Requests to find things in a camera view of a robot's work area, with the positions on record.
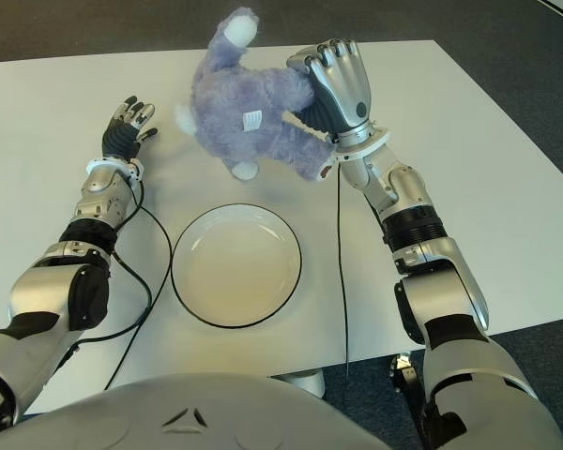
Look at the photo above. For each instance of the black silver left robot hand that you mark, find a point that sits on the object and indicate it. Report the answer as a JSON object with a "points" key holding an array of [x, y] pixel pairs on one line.
{"points": [[119, 139]]}

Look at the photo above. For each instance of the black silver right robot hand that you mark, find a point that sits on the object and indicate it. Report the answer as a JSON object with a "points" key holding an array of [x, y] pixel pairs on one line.
{"points": [[342, 89]]}

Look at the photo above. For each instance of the purple plush bunny doll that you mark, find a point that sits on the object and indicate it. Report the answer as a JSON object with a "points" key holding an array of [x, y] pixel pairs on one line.
{"points": [[244, 103]]}

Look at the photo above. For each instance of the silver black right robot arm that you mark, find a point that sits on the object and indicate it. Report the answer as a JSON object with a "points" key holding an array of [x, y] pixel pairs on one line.
{"points": [[417, 234]]}

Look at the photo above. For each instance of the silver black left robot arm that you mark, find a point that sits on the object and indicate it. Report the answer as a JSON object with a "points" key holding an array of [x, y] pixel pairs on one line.
{"points": [[94, 192]]}

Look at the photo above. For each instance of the white plate with black rim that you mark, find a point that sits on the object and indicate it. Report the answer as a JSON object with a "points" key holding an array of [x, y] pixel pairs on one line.
{"points": [[237, 265]]}

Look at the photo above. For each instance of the black metal stand part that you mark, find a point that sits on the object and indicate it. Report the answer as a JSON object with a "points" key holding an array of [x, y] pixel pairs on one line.
{"points": [[403, 372]]}

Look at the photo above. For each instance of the silver robot torso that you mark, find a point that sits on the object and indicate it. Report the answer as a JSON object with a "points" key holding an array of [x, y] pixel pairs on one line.
{"points": [[192, 422]]}

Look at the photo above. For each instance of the silver table base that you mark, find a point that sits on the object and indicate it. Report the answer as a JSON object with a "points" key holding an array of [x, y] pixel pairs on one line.
{"points": [[305, 379]]}

